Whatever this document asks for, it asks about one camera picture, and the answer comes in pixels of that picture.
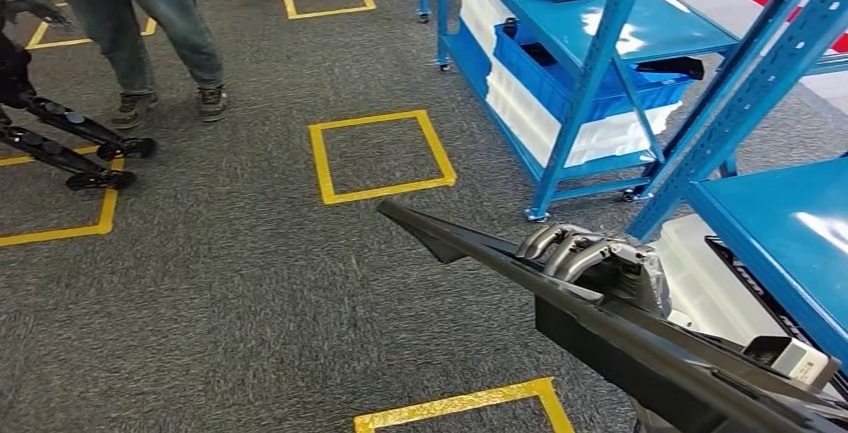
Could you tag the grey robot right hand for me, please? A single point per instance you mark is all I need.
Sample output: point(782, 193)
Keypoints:
point(623, 264)

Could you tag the stacked white plastic crates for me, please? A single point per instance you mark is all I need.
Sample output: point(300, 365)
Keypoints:
point(702, 271)
point(596, 138)

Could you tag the blue plastic crate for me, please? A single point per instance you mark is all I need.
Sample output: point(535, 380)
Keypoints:
point(563, 89)

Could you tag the person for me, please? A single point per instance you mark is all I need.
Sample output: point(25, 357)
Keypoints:
point(132, 19)

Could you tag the black humanoid robot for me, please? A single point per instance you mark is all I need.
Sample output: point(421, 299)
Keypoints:
point(66, 125)

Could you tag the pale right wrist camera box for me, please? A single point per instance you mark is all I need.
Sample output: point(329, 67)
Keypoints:
point(795, 364)

